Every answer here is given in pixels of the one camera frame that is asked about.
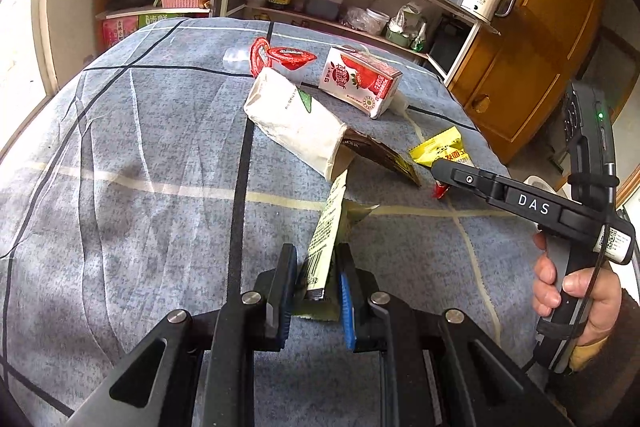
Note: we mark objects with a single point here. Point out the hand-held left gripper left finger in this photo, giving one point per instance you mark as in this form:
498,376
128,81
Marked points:
289,307

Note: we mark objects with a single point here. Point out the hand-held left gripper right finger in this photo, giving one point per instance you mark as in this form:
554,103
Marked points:
347,312

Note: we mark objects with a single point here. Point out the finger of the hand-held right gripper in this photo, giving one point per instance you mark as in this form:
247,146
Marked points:
470,181

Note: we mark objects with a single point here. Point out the small red white packet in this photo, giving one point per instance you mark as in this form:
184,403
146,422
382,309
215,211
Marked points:
440,191

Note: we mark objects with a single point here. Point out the yellow snack packet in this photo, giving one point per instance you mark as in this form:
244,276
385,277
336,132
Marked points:
440,147

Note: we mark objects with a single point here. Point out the white plastic waste bin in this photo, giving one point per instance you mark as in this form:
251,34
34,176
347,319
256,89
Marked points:
537,183

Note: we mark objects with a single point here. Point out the green beige wrapper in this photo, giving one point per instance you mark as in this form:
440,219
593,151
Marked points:
327,227

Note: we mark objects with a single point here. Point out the red strawberry milk carton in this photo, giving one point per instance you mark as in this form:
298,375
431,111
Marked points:
357,79

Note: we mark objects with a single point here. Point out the beige paper bag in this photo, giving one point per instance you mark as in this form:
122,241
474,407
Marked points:
290,122

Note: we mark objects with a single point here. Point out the person's right hand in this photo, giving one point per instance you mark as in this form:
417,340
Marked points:
600,297

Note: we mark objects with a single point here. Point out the brown foil wrapper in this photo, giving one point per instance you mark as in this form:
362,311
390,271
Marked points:
380,157

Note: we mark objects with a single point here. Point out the wooden door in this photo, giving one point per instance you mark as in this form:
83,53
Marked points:
545,32

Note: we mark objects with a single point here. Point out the green white food bag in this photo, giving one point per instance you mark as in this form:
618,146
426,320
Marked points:
421,39

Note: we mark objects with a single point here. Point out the green bowl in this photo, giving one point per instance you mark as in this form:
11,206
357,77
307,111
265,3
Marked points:
397,39

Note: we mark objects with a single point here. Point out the blue-grey checked blanket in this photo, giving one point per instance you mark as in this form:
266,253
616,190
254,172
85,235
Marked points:
150,207

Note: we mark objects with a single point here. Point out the white lidded tub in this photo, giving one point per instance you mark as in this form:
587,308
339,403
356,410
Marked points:
377,21

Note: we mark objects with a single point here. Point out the crumpled clear plastic bag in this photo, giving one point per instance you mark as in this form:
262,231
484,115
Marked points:
356,19

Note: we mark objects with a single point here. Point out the red lidded plastic cup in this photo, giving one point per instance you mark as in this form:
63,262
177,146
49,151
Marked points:
290,59

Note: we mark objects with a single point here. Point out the red green cardboard box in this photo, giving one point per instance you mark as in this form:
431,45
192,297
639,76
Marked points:
150,24

